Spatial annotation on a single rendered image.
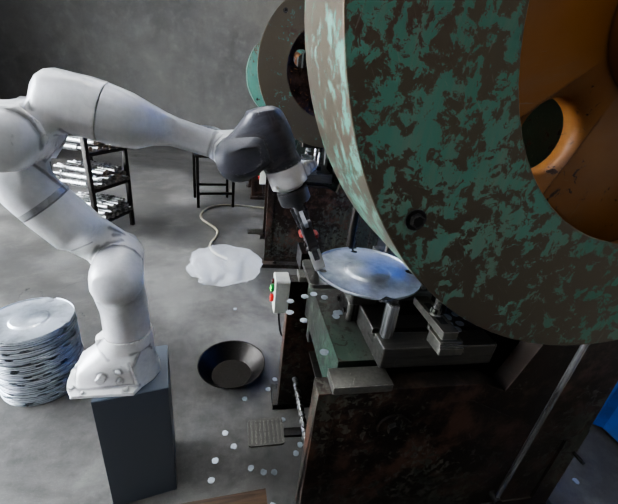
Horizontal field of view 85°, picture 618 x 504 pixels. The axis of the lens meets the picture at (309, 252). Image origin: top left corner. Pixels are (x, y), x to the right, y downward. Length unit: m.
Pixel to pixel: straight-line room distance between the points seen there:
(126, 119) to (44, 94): 0.12
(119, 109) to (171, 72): 6.76
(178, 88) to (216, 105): 0.72
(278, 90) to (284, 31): 0.28
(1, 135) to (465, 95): 0.67
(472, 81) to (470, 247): 0.17
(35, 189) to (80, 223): 0.10
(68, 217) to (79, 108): 0.23
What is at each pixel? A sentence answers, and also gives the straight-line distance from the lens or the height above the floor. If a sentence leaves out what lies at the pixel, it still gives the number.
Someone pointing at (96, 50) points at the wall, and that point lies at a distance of 7.78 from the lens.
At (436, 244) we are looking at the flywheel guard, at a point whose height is 1.07.
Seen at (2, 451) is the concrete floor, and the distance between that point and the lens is 1.69.
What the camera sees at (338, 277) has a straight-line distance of 0.89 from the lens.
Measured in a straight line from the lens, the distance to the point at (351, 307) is 0.94.
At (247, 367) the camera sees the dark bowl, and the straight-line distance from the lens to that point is 1.73.
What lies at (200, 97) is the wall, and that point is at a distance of 7.42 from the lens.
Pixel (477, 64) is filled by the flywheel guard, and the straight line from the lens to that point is 0.37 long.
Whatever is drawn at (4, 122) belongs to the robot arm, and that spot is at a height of 1.11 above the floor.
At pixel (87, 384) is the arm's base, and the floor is 0.48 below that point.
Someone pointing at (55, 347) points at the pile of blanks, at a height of 0.23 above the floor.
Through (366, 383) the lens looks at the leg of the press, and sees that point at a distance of 0.82.
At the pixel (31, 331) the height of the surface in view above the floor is 0.31.
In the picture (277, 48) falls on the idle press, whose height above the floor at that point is 1.41.
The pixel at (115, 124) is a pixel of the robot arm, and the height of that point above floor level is 1.12.
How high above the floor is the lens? 1.21
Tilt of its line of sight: 25 degrees down
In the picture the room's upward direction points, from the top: 7 degrees clockwise
